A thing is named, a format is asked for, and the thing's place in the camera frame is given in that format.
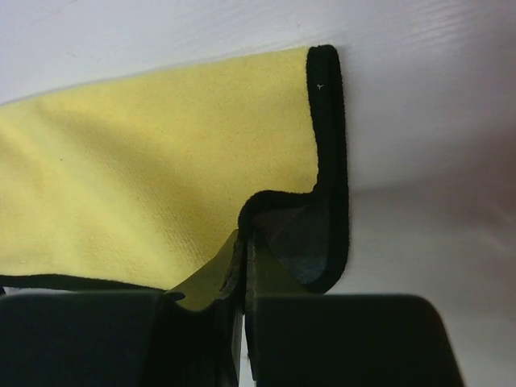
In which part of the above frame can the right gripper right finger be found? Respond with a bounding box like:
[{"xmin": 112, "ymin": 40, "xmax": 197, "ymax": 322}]
[{"xmin": 245, "ymin": 237, "xmax": 464, "ymax": 386}]

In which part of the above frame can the yellow black-edged towel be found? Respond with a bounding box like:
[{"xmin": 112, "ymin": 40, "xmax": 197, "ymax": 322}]
[{"xmin": 1, "ymin": 45, "xmax": 349, "ymax": 310}]

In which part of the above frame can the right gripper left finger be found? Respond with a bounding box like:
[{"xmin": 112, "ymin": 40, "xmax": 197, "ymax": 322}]
[{"xmin": 1, "ymin": 234, "xmax": 243, "ymax": 386}]

